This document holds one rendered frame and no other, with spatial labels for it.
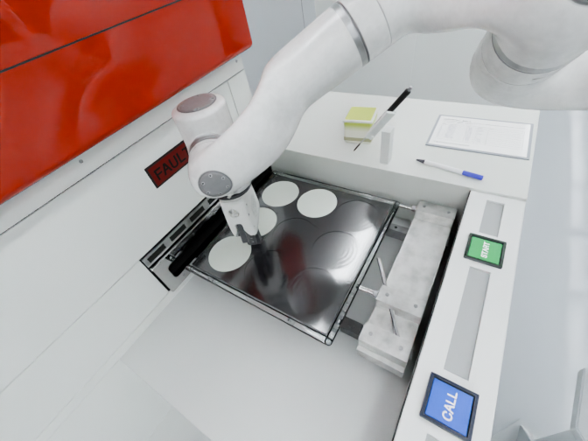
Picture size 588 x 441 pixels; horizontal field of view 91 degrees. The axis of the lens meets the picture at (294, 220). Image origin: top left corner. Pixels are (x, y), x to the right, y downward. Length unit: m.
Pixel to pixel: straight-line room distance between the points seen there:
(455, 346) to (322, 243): 0.31
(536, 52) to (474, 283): 0.32
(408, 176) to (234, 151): 0.43
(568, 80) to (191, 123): 0.49
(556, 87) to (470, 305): 0.32
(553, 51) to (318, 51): 0.25
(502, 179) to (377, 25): 0.42
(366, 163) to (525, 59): 0.40
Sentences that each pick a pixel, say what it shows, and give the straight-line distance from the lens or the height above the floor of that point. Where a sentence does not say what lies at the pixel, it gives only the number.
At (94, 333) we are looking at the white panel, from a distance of 0.71.
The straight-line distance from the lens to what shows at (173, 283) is 0.74.
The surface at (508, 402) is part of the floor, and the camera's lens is 1.55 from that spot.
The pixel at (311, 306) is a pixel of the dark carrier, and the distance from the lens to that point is 0.57.
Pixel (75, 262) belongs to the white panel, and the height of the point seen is 1.06.
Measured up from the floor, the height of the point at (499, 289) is 0.96.
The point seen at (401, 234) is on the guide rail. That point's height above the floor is 0.84.
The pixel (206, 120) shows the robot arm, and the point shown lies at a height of 1.22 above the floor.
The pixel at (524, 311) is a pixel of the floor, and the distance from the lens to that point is 1.74.
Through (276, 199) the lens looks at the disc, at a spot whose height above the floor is 0.90.
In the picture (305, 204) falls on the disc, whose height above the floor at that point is 0.90.
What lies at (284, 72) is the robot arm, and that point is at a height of 1.26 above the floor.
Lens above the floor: 1.41
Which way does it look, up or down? 46 degrees down
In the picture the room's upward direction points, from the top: 14 degrees counter-clockwise
